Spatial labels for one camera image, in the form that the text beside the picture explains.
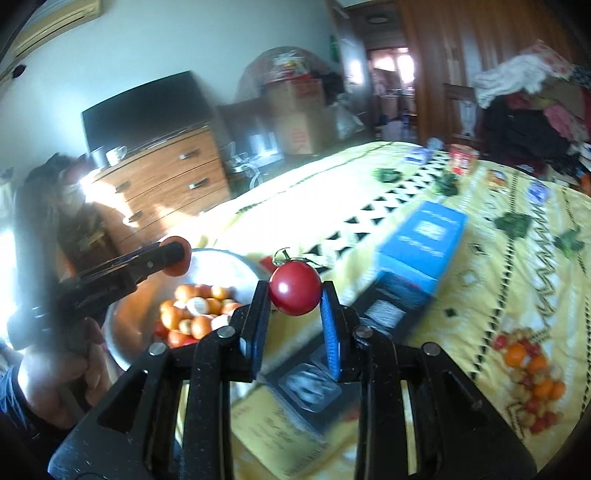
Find brown wooden wardrobe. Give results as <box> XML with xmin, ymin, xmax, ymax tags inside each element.
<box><xmin>398</xmin><ymin>1</ymin><xmax>590</xmax><ymax>141</ymax></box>

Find fruit pile on blanket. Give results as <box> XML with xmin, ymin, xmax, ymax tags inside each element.
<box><xmin>493</xmin><ymin>328</ymin><xmax>567</xmax><ymax>437</ymax></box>

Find stacked cardboard boxes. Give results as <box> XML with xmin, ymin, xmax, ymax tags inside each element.
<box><xmin>263</xmin><ymin>79</ymin><xmax>338</xmax><ymax>155</ymax></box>

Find fruits in bowl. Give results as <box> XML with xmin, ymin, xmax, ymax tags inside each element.
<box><xmin>152</xmin><ymin>284</ymin><xmax>242</xmax><ymax>348</ymax></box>

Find pile of clothes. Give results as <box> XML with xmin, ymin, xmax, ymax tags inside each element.
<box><xmin>473</xmin><ymin>40</ymin><xmax>590</xmax><ymax>190</ymax></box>

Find blue and black box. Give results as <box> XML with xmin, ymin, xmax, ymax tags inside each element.
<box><xmin>264</xmin><ymin>201</ymin><xmax>468</xmax><ymax>436</ymax></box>

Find silver metal bowl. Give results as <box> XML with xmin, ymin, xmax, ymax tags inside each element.
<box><xmin>103</xmin><ymin>249</ymin><xmax>270</xmax><ymax>371</ymax></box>

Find red cherry tomato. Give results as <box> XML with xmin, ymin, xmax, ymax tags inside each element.
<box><xmin>269</xmin><ymin>248</ymin><xmax>322</xmax><ymax>316</ymax></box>

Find person's left hand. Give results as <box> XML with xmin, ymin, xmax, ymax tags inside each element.
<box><xmin>17</xmin><ymin>318</ymin><xmax>112</xmax><ymax>429</ymax></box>

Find red snack can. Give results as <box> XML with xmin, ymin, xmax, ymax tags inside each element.
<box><xmin>449</xmin><ymin>144</ymin><xmax>479</xmax><ymax>176</ymax></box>

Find wooden chest of drawers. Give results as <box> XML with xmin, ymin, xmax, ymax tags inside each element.
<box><xmin>85</xmin><ymin>126</ymin><xmax>230</xmax><ymax>253</ymax></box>

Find black television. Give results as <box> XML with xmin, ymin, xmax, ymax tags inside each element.
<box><xmin>82</xmin><ymin>71</ymin><xmax>213</xmax><ymax>152</ymax></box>

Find yellow patterned bed blanket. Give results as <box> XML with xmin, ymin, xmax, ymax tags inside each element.
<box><xmin>174</xmin><ymin>142</ymin><xmax>590</xmax><ymax>479</ymax></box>

